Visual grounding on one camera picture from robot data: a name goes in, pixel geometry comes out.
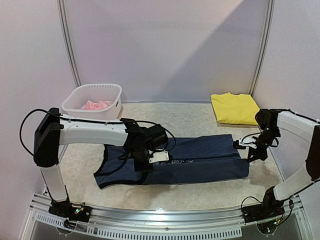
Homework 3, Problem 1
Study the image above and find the navy blue tank top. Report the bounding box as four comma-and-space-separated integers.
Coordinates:
93, 134, 249, 189

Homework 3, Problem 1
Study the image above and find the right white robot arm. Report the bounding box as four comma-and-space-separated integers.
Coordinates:
240, 108, 320, 218

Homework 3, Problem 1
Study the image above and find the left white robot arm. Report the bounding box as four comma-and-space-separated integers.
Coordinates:
23, 107, 169, 217

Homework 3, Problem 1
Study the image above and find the white plastic laundry basket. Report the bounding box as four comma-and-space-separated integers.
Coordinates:
61, 83, 122, 120

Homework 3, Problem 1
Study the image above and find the folded yellow shirt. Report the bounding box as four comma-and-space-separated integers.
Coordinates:
211, 92, 260, 126

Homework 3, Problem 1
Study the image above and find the pink crumpled garment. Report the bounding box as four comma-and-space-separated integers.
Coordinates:
81, 100, 113, 111

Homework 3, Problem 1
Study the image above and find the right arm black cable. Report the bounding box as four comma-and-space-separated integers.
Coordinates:
241, 132, 280, 148

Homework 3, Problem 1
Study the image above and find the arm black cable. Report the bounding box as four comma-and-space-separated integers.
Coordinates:
19, 107, 177, 157
241, 132, 280, 148

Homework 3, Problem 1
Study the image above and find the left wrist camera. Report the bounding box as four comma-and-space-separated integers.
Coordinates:
148, 151, 170, 164

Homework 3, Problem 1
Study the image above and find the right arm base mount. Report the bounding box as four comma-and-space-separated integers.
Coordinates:
240, 196, 294, 226

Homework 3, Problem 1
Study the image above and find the aluminium front rail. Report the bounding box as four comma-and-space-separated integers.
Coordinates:
22, 193, 312, 240

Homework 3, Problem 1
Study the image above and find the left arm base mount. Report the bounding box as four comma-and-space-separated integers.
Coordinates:
48, 195, 93, 223

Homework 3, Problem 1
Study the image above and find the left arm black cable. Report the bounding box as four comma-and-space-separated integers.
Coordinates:
19, 107, 177, 157

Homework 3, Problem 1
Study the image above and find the right aluminium frame post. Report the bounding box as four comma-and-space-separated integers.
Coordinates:
248, 0, 275, 97

